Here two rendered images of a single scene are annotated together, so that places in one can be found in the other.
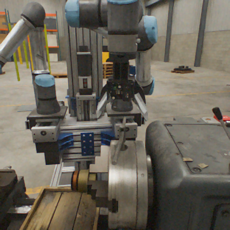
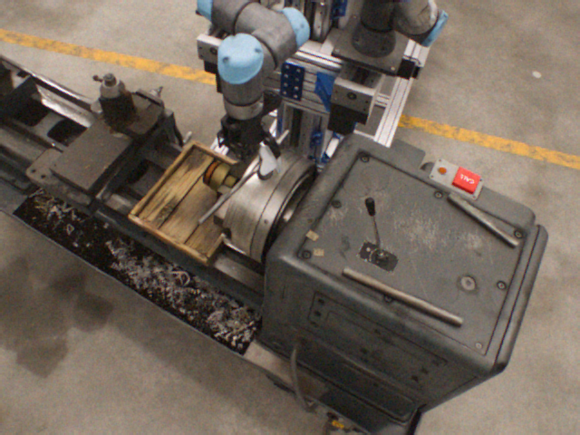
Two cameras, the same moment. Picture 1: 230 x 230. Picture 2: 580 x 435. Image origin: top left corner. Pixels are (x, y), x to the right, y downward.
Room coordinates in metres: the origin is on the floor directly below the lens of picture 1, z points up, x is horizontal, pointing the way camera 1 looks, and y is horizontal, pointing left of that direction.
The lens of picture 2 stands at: (-0.02, -0.36, 2.28)
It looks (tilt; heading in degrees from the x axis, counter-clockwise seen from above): 59 degrees down; 20
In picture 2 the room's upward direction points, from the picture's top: 8 degrees clockwise
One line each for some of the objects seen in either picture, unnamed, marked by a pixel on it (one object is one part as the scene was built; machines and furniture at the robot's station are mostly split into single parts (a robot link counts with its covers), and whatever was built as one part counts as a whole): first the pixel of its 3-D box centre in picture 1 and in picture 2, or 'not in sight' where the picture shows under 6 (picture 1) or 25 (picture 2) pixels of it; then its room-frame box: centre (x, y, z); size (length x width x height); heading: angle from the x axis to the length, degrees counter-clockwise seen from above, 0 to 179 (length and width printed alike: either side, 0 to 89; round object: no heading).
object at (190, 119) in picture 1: (184, 122); (404, 158); (0.85, -0.32, 1.24); 0.09 x 0.08 x 0.03; 88
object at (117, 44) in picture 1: (123, 44); (244, 100); (0.54, -0.02, 1.58); 0.08 x 0.08 x 0.05
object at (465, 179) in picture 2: (223, 119); (465, 180); (0.85, -0.49, 1.26); 0.06 x 0.06 x 0.02; 88
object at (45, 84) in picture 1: (45, 86); not in sight; (1.27, 0.44, 1.33); 0.13 x 0.12 x 0.14; 28
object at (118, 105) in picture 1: (122, 101); (375, 30); (1.32, -0.06, 1.21); 0.15 x 0.15 x 0.10
